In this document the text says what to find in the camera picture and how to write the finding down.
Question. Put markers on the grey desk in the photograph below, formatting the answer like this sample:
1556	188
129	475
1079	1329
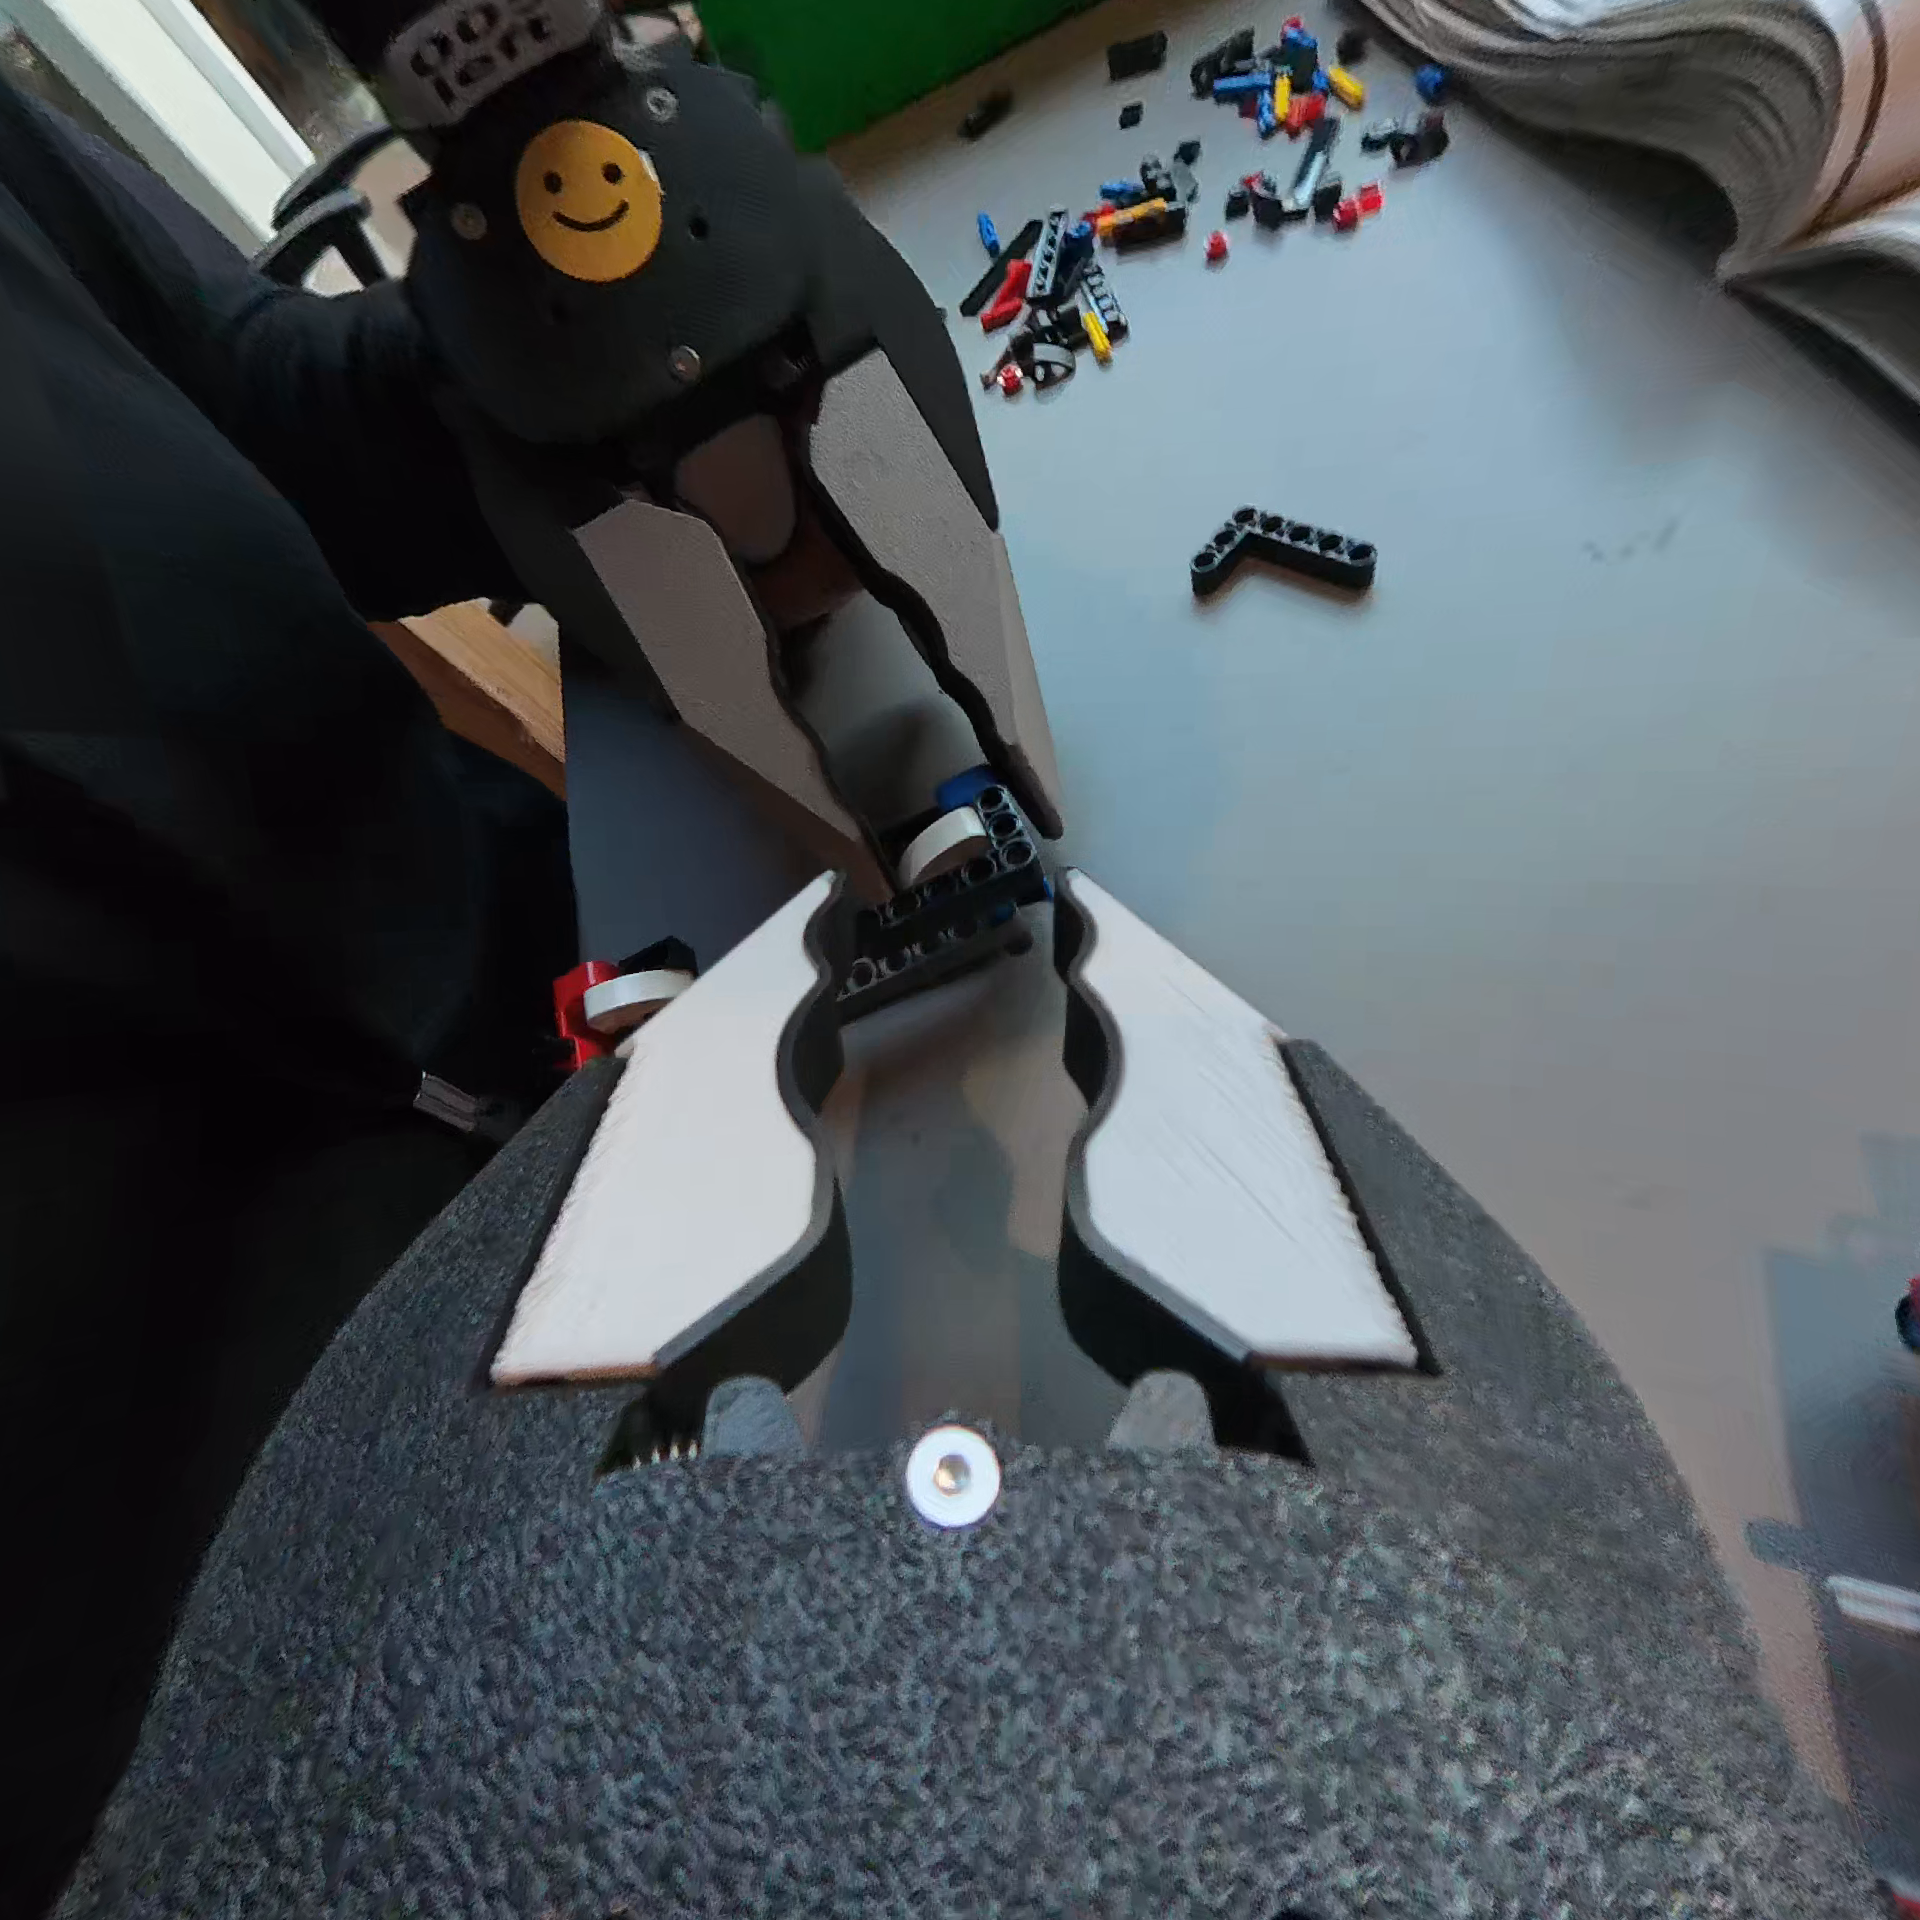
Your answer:
1427	902

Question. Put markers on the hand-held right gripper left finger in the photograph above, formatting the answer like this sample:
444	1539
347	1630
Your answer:
676	1186

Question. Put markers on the pile of loose small bricks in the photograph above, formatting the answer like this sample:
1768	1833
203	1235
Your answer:
1073	255

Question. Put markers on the grey beam brick assembly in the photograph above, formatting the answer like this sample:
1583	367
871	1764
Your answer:
943	849

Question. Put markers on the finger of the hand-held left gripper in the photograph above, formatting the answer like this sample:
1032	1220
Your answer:
943	572
706	644

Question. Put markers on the black office chair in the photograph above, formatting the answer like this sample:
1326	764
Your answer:
323	188

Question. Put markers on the person's left forearm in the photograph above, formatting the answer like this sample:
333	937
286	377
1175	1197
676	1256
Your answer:
224	377

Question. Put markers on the green box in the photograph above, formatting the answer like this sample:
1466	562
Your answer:
871	60

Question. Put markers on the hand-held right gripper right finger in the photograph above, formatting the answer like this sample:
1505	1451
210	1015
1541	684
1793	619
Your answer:
1230	1200

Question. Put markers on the building instruction booklet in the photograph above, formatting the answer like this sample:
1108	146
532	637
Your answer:
1725	119

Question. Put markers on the red blue white toy car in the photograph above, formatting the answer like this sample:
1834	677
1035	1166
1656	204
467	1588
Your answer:
1883	1606

